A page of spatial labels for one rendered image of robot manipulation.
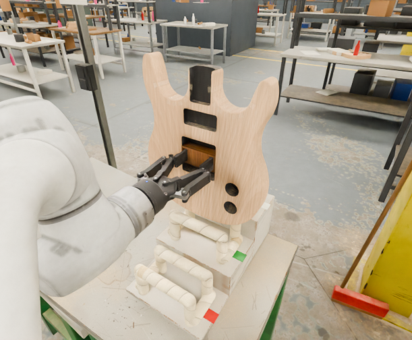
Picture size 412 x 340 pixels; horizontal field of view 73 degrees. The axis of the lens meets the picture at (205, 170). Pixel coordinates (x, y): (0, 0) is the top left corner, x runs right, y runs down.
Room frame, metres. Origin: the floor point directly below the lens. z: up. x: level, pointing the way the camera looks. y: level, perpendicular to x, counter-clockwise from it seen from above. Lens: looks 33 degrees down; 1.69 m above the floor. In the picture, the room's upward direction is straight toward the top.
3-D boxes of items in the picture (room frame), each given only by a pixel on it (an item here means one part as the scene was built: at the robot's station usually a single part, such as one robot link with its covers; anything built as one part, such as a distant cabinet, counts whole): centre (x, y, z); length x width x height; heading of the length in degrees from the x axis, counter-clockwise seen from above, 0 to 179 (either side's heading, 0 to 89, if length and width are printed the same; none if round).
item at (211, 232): (0.58, 0.03, 1.12); 0.20 x 0.03 x 0.03; 58
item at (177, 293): (0.45, 0.11, 1.04); 0.20 x 0.03 x 0.03; 58
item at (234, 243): (0.57, -0.08, 1.04); 0.11 x 0.03 x 0.03; 149
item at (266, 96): (0.55, -0.11, 1.50); 0.07 x 0.04 x 0.09; 57
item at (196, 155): (0.61, 0.01, 1.33); 0.10 x 0.03 x 0.05; 57
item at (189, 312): (0.40, 0.04, 0.99); 0.03 x 0.03 x 0.09
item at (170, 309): (0.49, 0.09, 0.94); 0.27 x 0.15 x 0.01; 59
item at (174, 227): (0.63, 0.10, 1.07); 0.03 x 0.03 x 0.09
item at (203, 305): (0.43, 0.01, 0.96); 0.11 x 0.03 x 0.03; 149
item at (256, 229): (0.75, -0.08, 1.02); 0.27 x 0.15 x 0.17; 59
